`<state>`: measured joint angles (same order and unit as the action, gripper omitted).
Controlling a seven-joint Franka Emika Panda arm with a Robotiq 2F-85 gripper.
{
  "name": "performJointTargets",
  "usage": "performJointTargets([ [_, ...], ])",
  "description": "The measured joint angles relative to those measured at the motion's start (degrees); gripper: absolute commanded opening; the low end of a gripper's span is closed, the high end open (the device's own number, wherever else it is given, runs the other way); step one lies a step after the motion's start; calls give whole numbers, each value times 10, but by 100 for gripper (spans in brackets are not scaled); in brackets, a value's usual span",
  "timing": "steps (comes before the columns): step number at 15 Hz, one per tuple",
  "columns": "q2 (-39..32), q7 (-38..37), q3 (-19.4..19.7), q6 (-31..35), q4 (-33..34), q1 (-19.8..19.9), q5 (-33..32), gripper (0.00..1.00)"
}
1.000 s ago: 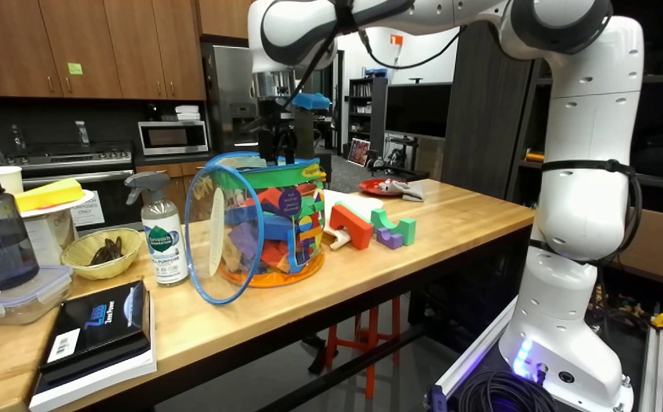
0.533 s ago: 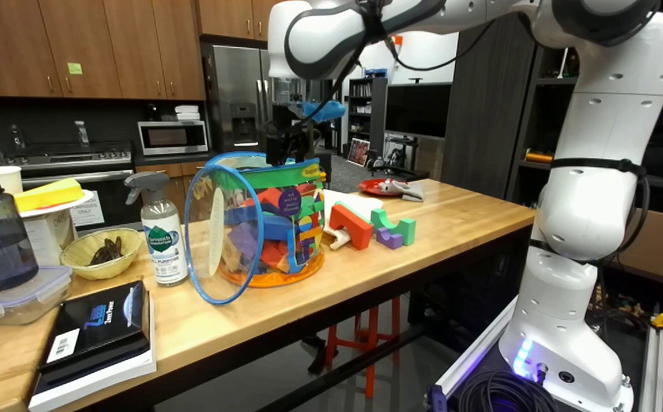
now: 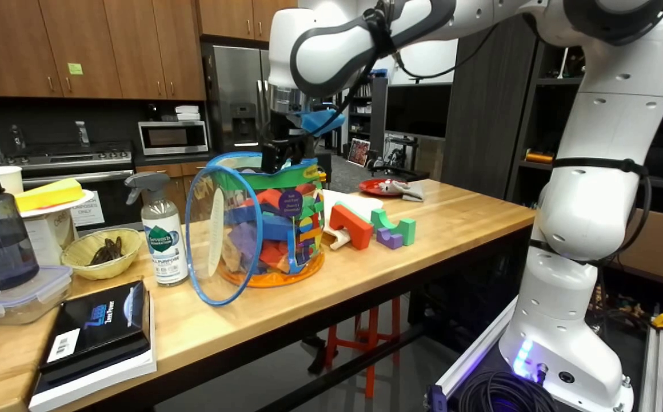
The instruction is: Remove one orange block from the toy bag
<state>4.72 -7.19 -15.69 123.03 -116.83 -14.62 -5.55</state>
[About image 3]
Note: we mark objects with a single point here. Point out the white aluminium rail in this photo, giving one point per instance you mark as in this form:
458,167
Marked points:
470,359

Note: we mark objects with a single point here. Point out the white plate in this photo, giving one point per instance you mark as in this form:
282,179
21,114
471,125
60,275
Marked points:
76,207

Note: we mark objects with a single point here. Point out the natural wood toy block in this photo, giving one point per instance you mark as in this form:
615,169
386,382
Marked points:
338,242

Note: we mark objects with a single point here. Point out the red metal stool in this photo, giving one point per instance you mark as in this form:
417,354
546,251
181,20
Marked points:
367,336

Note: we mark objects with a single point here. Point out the yellow bowl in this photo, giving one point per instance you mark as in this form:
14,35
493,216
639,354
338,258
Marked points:
103,265

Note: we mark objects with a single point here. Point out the silver microwave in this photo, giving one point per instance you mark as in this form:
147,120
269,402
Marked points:
173,138

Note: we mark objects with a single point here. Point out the brown clump in bowl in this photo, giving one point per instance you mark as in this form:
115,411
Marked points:
107,251

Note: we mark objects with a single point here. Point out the long orange toy block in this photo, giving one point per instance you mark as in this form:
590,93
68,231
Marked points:
271,201

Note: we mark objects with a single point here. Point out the green sticker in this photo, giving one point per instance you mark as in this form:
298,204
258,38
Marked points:
76,70

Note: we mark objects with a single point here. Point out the white branching figurine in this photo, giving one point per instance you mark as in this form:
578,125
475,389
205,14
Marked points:
566,64

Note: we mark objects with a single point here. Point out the narrow wooden wall cabinets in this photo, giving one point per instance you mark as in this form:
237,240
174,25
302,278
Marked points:
242,20

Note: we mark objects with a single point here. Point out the blue toy block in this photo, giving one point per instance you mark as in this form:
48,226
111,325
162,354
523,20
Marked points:
277,227

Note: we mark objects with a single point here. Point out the white cloth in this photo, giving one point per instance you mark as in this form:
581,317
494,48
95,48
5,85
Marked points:
351,201

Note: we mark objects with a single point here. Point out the black shelving unit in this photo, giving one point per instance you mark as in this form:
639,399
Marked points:
539,115

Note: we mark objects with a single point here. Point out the clear toy bag blue rim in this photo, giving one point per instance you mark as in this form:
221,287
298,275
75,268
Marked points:
242,231

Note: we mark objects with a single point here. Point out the short orange toy block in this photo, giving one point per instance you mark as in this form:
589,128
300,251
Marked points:
275,258

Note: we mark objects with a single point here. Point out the small white box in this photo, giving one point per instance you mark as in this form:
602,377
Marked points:
188,114

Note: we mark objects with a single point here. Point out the small orange object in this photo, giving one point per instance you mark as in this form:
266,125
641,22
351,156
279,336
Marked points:
539,156

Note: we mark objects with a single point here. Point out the small purple toy block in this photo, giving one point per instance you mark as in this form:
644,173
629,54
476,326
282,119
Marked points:
389,240

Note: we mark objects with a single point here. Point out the clear spray bottle green label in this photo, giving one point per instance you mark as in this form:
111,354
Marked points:
163,244

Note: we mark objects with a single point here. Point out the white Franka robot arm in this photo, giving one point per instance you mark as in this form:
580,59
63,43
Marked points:
575,207

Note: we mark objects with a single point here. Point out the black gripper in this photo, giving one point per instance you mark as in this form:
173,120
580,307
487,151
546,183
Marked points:
290,151

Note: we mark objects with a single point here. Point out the green notched toy block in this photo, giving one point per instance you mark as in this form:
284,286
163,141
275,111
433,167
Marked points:
397,227

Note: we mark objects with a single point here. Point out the grey crumpled cloth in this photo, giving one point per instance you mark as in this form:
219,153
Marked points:
401,188

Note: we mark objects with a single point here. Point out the wide wooden wall cabinets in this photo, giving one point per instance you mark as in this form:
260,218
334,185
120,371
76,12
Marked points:
80,38

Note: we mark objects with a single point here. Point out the yellow sponge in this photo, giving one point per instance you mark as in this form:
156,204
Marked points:
46,195

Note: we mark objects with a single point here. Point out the clear plastic storage container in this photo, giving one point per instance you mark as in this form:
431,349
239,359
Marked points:
20,298

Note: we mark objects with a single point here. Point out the red plate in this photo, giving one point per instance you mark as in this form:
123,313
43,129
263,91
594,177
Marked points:
375,187

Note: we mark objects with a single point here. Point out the round purple toy block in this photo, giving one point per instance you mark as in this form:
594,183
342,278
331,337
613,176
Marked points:
290,202

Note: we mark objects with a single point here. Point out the black and white book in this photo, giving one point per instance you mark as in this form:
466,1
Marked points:
95,336

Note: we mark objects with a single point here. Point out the black stove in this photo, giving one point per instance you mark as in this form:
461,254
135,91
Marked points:
72,162

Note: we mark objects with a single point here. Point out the white pot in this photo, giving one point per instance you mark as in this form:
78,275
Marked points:
48,238

